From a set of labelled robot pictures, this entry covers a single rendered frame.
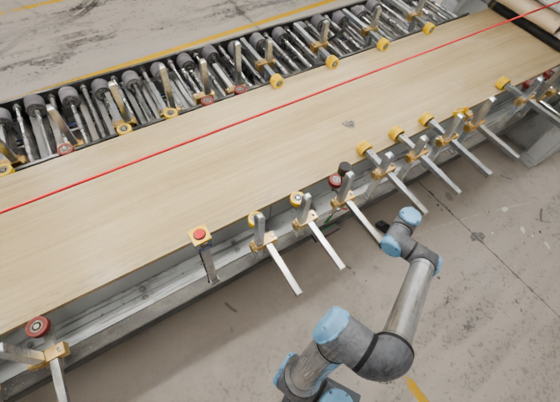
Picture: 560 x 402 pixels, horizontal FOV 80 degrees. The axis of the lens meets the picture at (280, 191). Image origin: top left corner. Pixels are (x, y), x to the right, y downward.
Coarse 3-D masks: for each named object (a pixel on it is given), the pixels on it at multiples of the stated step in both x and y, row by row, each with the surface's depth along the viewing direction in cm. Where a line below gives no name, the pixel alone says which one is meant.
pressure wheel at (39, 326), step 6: (36, 318) 134; (42, 318) 134; (30, 324) 133; (36, 324) 132; (42, 324) 133; (48, 324) 134; (30, 330) 132; (36, 330) 132; (42, 330) 132; (48, 330) 135; (30, 336) 131; (36, 336) 131; (42, 336) 134
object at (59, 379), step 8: (48, 336) 138; (48, 344) 136; (56, 360) 133; (56, 368) 132; (56, 376) 131; (64, 376) 133; (56, 384) 129; (64, 384) 130; (56, 392) 128; (64, 392) 128; (64, 400) 127
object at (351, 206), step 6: (330, 186) 187; (336, 192) 185; (348, 204) 178; (354, 204) 179; (354, 210) 177; (354, 216) 178; (360, 216) 175; (360, 222) 175; (366, 222) 173; (366, 228) 172; (372, 228) 172; (372, 234) 170; (378, 234) 170; (378, 240) 168; (378, 246) 169
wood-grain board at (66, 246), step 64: (384, 64) 240; (448, 64) 245; (512, 64) 250; (192, 128) 195; (256, 128) 198; (320, 128) 202; (384, 128) 205; (0, 192) 165; (64, 192) 167; (128, 192) 169; (192, 192) 172; (256, 192) 174; (0, 256) 147; (64, 256) 149; (128, 256) 151; (0, 320) 134
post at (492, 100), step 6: (492, 96) 187; (486, 102) 189; (492, 102) 186; (480, 108) 194; (486, 108) 191; (480, 114) 195; (474, 120) 200; (480, 120) 199; (462, 132) 210; (462, 138) 212
